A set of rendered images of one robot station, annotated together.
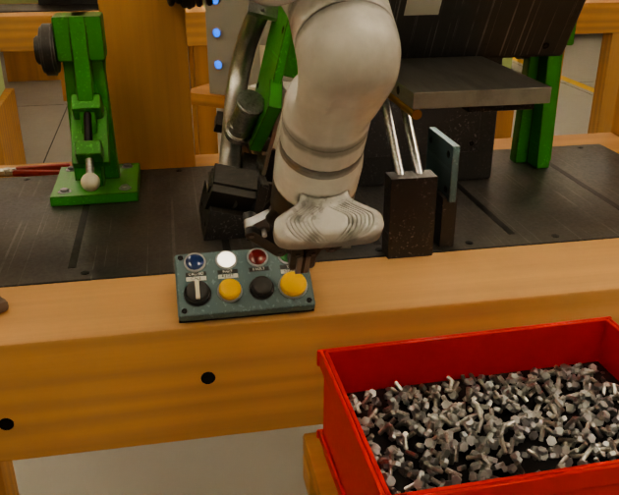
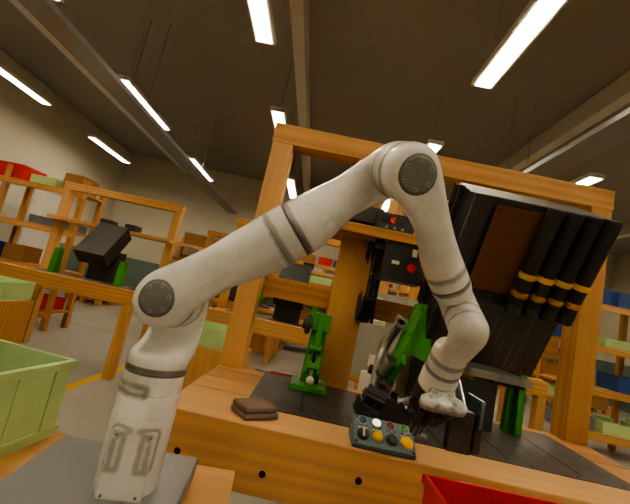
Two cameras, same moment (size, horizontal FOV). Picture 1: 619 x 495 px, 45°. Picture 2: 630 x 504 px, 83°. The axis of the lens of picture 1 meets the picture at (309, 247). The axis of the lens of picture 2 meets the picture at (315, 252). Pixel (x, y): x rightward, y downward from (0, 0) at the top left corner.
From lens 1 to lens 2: 0.25 m
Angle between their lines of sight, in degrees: 34
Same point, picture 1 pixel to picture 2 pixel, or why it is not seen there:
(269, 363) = (389, 483)
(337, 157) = (452, 373)
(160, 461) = not seen: outside the picture
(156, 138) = (333, 373)
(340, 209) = (449, 398)
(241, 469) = not seen: outside the picture
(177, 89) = (348, 354)
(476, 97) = (498, 377)
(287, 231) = (427, 400)
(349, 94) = (468, 344)
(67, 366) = (298, 451)
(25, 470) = not seen: outside the picture
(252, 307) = (386, 448)
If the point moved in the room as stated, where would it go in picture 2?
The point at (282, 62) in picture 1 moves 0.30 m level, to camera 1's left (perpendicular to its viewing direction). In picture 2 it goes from (408, 346) to (313, 324)
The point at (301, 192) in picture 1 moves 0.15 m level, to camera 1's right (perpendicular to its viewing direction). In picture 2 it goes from (432, 386) to (513, 407)
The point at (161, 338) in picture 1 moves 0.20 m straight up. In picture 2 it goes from (343, 450) to (360, 363)
